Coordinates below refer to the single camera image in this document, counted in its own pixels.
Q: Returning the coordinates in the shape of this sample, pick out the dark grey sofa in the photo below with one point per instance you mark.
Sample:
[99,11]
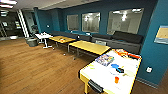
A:
[125,41]
[70,34]

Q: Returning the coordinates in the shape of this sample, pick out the colourful game box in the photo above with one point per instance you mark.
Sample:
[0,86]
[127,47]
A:
[104,60]

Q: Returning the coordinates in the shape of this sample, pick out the white work table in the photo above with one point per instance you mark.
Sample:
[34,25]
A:
[106,75]

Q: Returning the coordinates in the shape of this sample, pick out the blue bowl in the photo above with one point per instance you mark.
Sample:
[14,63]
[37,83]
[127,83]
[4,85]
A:
[115,66]

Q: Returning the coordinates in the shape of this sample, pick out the small white table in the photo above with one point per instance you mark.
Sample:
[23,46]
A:
[43,36]

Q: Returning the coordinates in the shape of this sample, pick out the red orange flat package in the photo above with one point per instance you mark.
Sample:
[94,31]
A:
[126,54]

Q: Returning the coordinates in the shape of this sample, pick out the orange cup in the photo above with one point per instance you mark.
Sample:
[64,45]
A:
[116,79]

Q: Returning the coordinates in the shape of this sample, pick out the grey round trash bin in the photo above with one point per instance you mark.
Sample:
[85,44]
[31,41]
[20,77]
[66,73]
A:
[32,42]

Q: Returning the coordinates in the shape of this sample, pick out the glass entrance doors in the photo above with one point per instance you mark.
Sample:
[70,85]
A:
[11,25]

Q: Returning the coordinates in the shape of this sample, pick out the interior glass wall window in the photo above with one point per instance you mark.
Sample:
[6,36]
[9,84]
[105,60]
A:
[90,22]
[72,22]
[125,20]

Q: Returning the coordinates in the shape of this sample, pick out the white wall socket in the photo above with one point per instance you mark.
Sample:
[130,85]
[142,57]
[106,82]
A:
[149,69]

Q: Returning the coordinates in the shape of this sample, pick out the beige framed wall notice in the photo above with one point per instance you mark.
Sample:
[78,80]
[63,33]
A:
[162,35]

